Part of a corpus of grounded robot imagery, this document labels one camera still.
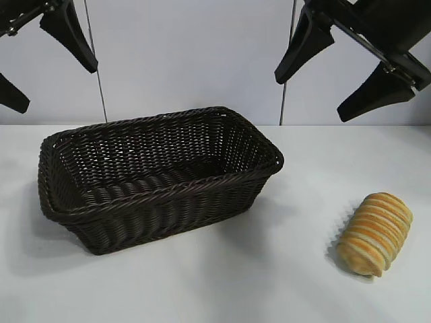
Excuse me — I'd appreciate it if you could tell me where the dark brown woven basket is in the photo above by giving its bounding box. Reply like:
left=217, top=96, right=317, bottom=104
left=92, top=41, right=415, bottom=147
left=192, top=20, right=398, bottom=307
left=37, top=106, right=286, bottom=257

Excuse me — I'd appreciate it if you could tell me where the long striped bread roll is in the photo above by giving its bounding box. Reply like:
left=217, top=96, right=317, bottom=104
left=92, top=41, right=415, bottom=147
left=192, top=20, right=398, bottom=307
left=335, top=192, right=414, bottom=279

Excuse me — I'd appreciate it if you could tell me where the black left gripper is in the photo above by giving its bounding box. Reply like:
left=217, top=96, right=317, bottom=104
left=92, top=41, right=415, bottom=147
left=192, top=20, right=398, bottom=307
left=0, top=0, right=100, bottom=114

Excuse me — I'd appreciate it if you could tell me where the thin dark vertical strip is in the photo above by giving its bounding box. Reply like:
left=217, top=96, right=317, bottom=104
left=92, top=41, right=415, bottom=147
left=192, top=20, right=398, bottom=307
left=83, top=0, right=109, bottom=124
left=278, top=0, right=298, bottom=122

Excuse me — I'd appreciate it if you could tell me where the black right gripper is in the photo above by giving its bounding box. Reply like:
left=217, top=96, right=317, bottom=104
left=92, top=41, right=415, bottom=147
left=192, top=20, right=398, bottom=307
left=273, top=0, right=431, bottom=124

